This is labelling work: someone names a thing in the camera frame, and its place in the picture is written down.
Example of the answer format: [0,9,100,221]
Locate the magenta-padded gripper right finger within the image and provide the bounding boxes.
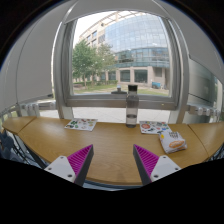
[133,144,182,186]

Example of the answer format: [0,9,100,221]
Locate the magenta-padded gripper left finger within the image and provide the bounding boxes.
[44,144,95,187]

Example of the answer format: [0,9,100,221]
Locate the white printed towel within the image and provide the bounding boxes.
[158,130,188,154]

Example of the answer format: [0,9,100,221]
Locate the large colourful sticker sheet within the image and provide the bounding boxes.
[139,120,173,135]

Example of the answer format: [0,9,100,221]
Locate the small colourful sticker sheet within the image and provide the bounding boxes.
[64,118,99,132]

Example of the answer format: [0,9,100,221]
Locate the grey transparent water bottle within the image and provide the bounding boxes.
[125,84,140,129]

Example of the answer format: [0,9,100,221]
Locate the white window knob row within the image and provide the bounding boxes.
[186,103,223,118]
[18,101,58,117]

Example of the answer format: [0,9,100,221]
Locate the green tree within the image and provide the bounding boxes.
[72,39,116,85]

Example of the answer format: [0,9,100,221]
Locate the glass-fronted building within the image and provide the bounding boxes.
[78,11,171,86]

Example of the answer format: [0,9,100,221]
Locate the grey window frame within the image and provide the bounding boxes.
[53,9,189,120]

